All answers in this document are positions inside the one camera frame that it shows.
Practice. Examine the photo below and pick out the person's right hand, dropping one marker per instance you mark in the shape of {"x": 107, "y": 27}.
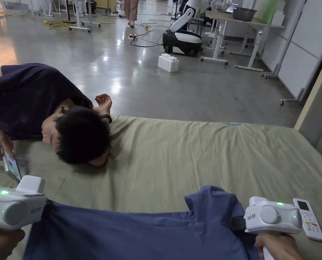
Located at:
{"x": 282, "y": 247}

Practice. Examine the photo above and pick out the person's left hand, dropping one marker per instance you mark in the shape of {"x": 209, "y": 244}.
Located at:
{"x": 1, "y": 241}

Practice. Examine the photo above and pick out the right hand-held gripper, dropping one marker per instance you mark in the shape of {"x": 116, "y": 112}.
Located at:
{"x": 269, "y": 216}

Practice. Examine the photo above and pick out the white power strip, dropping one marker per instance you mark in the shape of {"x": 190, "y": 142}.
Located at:
{"x": 133, "y": 36}

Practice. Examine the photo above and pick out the grey padded headboard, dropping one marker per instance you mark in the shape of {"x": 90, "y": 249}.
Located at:
{"x": 319, "y": 116}

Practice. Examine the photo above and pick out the white foam block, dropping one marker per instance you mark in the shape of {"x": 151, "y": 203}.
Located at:
{"x": 168, "y": 63}

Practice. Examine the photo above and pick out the dark blue shirt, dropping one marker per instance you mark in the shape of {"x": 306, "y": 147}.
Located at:
{"x": 128, "y": 233}

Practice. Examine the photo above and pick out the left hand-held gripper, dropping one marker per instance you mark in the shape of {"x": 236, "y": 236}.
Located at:
{"x": 13, "y": 201}

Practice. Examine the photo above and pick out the white remote control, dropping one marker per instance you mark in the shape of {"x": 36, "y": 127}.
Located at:
{"x": 311, "y": 224}

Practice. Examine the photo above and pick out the bed with pale green sheet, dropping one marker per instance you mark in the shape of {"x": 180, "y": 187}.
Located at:
{"x": 193, "y": 157}

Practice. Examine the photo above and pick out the white and black wheeled robot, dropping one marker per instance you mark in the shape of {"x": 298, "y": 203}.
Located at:
{"x": 183, "y": 38}

